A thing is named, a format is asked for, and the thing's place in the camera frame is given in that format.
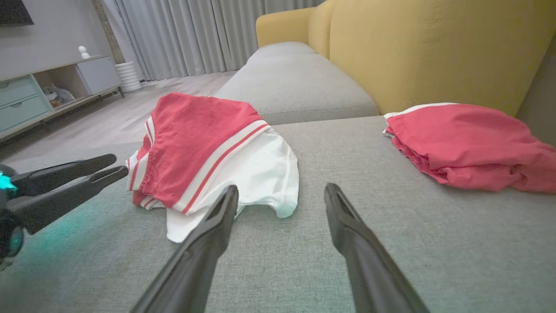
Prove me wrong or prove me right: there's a red and white sports garment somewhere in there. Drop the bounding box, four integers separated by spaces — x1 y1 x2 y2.
126 92 300 244

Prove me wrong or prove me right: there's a white ribbed floor vase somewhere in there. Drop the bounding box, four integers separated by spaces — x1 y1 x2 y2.
115 61 142 93

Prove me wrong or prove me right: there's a black wall television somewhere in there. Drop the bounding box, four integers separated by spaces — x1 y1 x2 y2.
0 0 34 27

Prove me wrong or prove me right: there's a grey soft toy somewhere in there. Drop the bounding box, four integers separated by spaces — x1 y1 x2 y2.
42 85 75 108

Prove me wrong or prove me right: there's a yellow sofa armrest end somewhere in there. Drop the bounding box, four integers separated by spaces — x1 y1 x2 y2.
255 7 314 48

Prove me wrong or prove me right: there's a folded red garment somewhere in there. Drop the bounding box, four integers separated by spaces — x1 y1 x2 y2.
382 103 556 194

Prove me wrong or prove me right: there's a long cabinet with teal drawers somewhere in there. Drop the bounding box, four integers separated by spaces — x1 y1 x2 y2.
0 55 124 142

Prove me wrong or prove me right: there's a large yellow sofa back cushion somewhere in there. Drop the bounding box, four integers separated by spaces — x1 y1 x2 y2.
329 0 556 117

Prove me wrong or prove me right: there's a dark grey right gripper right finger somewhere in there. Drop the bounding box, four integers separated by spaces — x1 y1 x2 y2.
324 183 430 313

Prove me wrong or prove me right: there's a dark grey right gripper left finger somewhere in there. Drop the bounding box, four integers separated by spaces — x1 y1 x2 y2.
130 185 239 313

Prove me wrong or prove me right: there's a grey sofa seat cushion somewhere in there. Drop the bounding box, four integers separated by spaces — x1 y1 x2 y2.
247 42 318 66
215 53 379 126

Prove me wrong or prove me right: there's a grey sofa chaise seat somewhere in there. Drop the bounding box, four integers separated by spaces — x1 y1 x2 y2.
0 115 556 313

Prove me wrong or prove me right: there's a grey pleated curtain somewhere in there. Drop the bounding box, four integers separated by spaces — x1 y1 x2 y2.
114 0 326 82

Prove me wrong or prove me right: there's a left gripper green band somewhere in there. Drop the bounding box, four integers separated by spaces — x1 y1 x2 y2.
0 154 129 272

